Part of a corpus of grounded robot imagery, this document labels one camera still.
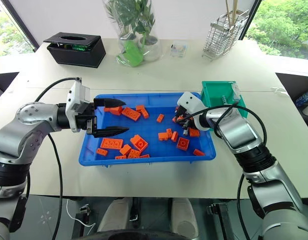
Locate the black metal floor bracket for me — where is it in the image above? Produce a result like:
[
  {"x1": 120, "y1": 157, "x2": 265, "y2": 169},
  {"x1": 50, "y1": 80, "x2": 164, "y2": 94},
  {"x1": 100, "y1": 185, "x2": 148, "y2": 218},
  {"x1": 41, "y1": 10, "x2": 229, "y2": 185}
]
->
[
  {"x1": 206, "y1": 202, "x2": 236, "y2": 224},
  {"x1": 74, "y1": 204, "x2": 91, "y2": 225}
]

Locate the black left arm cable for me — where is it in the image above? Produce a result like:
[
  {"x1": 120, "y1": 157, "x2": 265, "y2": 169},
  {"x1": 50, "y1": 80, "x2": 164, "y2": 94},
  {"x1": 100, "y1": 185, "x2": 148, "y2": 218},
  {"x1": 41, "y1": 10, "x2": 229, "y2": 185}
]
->
[{"x1": 25, "y1": 77, "x2": 82, "y2": 240}]

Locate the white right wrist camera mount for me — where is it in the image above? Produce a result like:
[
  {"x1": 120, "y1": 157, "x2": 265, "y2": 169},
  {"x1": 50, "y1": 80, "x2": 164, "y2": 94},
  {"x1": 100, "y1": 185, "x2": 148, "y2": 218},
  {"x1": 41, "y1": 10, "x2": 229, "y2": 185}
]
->
[{"x1": 177, "y1": 91, "x2": 212, "y2": 132}]

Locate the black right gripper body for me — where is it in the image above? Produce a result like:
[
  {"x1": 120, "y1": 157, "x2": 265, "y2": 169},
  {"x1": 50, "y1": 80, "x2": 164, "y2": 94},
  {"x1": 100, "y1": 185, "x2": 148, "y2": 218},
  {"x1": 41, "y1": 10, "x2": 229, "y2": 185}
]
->
[{"x1": 176, "y1": 106, "x2": 195, "y2": 130}]

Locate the grey left robot foot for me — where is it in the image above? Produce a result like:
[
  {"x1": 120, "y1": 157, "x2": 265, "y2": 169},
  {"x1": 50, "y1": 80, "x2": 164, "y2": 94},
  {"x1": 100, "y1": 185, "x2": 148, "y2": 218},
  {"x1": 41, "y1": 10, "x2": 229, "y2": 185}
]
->
[{"x1": 97, "y1": 198, "x2": 133, "y2": 240}]

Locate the large orange toy brick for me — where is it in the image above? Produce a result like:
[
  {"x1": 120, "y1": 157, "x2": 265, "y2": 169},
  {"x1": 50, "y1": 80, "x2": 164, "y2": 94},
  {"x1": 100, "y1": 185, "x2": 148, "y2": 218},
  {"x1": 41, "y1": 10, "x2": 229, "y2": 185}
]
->
[
  {"x1": 130, "y1": 134, "x2": 148, "y2": 152},
  {"x1": 121, "y1": 107, "x2": 142, "y2": 123}
]

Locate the clear label holder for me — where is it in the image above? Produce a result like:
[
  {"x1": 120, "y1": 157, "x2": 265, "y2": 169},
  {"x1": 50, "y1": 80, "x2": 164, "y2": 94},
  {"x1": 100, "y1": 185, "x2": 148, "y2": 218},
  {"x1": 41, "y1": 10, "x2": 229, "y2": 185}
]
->
[{"x1": 231, "y1": 83, "x2": 242, "y2": 102}]

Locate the green plastic watering can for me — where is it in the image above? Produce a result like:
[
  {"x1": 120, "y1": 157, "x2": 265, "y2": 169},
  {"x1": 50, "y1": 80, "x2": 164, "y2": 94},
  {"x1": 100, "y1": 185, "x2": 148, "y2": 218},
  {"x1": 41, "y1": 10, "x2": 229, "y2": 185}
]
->
[{"x1": 117, "y1": 39, "x2": 145, "y2": 68}]

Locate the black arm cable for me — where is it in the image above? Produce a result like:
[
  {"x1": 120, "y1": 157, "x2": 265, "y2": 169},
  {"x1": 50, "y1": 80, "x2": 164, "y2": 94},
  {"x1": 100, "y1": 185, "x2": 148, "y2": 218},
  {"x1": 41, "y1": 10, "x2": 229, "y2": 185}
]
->
[
  {"x1": 25, "y1": 77, "x2": 82, "y2": 240},
  {"x1": 177, "y1": 101, "x2": 268, "y2": 240}
]

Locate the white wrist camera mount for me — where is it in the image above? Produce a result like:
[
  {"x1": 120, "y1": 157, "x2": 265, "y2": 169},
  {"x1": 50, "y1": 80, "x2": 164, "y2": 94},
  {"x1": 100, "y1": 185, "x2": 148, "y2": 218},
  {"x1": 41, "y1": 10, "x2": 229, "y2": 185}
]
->
[
  {"x1": 177, "y1": 91, "x2": 212, "y2": 132},
  {"x1": 65, "y1": 79, "x2": 91, "y2": 133}
]

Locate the grey right robot foot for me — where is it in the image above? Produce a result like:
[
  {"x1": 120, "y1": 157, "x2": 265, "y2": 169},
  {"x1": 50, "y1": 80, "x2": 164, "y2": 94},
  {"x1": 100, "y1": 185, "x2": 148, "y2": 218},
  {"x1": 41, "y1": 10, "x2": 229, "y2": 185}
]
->
[{"x1": 171, "y1": 197, "x2": 200, "y2": 240}]

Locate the small clear plastic packet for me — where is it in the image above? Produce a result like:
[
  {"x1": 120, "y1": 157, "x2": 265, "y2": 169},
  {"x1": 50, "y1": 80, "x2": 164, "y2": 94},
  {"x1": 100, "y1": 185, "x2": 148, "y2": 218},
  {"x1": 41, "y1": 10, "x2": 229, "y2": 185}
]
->
[{"x1": 170, "y1": 43, "x2": 189, "y2": 57}]

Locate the black window frame bar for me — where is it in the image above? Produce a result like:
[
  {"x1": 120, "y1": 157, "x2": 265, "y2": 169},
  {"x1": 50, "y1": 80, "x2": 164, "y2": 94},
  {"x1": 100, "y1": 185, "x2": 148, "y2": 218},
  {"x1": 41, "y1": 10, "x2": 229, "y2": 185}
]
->
[
  {"x1": 239, "y1": 0, "x2": 263, "y2": 41},
  {"x1": 0, "y1": 0, "x2": 40, "y2": 53}
]

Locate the grey robot foot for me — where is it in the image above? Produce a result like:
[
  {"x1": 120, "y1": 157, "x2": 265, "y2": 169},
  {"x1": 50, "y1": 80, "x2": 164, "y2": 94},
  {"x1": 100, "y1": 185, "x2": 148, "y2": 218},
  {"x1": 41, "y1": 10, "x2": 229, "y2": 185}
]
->
[
  {"x1": 171, "y1": 197, "x2": 200, "y2": 240},
  {"x1": 97, "y1": 198, "x2": 133, "y2": 240}
]

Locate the green plastic bin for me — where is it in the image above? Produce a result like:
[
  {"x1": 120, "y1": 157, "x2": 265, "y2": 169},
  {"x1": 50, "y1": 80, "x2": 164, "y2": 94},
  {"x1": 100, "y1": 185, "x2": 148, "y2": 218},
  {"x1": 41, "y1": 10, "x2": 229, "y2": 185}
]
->
[{"x1": 200, "y1": 80, "x2": 249, "y2": 119}]

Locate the long flat orange brick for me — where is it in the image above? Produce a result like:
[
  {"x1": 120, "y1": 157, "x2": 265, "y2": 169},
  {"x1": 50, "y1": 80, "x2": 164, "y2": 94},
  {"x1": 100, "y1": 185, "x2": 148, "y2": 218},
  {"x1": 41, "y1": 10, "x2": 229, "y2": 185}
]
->
[{"x1": 100, "y1": 137, "x2": 124, "y2": 151}]

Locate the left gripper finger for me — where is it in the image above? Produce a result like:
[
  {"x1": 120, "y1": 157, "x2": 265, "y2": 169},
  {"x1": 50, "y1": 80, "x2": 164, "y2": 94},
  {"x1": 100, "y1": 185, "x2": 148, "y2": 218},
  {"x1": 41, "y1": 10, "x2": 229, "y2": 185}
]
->
[
  {"x1": 93, "y1": 126, "x2": 130, "y2": 139},
  {"x1": 93, "y1": 98, "x2": 127, "y2": 109}
]

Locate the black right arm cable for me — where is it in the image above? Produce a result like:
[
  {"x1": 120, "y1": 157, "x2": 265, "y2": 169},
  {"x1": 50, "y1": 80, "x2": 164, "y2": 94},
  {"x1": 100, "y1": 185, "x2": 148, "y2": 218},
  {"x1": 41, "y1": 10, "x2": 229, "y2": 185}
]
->
[{"x1": 177, "y1": 101, "x2": 268, "y2": 240}]

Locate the blue plastic bin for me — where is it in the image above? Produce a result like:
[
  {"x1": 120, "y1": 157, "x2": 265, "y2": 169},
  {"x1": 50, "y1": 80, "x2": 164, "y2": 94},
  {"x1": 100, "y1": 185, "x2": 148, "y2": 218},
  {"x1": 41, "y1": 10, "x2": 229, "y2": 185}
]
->
[{"x1": 78, "y1": 92, "x2": 217, "y2": 168}]

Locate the square orange toy brick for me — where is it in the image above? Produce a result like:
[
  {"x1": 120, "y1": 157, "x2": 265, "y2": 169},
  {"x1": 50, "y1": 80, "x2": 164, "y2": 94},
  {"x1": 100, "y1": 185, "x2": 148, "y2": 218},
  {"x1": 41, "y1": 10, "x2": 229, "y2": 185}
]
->
[{"x1": 176, "y1": 137, "x2": 190, "y2": 152}]

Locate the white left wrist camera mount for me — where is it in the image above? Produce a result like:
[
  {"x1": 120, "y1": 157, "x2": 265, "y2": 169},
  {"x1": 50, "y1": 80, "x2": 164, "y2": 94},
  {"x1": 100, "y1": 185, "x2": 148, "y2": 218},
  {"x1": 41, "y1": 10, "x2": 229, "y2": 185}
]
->
[{"x1": 65, "y1": 79, "x2": 91, "y2": 133}]

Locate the metal wire rack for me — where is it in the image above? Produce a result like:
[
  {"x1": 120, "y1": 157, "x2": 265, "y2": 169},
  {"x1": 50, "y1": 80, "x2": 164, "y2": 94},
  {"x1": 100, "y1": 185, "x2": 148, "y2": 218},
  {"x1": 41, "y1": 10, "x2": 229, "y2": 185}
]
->
[{"x1": 202, "y1": 9, "x2": 250, "y2": 62}]

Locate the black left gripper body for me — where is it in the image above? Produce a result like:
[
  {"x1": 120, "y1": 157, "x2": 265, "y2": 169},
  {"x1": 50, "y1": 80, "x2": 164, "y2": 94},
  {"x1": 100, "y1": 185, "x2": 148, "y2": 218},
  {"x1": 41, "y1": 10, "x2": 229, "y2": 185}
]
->
[{"x1": 75, "y1": 101, "x2": 98, "y2": 136}]

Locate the white floor cable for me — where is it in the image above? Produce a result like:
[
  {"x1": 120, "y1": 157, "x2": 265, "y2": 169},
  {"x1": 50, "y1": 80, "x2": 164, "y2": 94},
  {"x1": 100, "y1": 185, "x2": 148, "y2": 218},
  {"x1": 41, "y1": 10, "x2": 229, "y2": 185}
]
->
[{"x1": 66, "y1": 199, "x2": 96, "y2": 229}]

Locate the wooden chopstick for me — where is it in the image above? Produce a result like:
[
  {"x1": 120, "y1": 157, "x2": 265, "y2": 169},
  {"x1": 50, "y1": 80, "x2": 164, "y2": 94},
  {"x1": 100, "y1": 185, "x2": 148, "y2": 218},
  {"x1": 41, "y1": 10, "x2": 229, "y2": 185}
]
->
[
  {"x1": 232, "y1": 0, "x2": 238, "y2": 25},
  {"x1": 225, "y1": 0, "x2": 232, "y2": 26}
]

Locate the white plant pot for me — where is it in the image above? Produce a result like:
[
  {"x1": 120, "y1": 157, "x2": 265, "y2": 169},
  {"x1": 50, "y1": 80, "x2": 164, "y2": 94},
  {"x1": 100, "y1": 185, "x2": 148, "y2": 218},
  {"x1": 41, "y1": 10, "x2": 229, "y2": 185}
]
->
[{"x1": 137, "y1": 36, "x2": 162, "y2": 62}]

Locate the green plant in plastic wrap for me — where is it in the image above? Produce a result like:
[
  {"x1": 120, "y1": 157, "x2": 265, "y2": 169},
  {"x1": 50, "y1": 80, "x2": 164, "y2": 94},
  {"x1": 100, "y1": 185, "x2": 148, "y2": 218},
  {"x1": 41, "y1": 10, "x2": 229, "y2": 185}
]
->
[{"x1": 102, "y1": 0, "x2": 162, "y2": 68}]

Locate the blue bottle pack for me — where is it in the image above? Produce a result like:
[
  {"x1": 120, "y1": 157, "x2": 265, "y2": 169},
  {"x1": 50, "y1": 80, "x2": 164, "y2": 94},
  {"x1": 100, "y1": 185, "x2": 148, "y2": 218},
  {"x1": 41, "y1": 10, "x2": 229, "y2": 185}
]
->
[{"x1": 294, "y1": 90, "x2": 308, "y2": 108}]

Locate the black tissue box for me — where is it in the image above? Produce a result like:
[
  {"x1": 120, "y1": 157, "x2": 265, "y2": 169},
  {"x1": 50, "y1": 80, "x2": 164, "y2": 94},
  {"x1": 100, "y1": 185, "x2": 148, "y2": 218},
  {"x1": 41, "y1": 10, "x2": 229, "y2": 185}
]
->
[{"x1": 43, "y1": 31, "x2": 106, "y2": 69}]

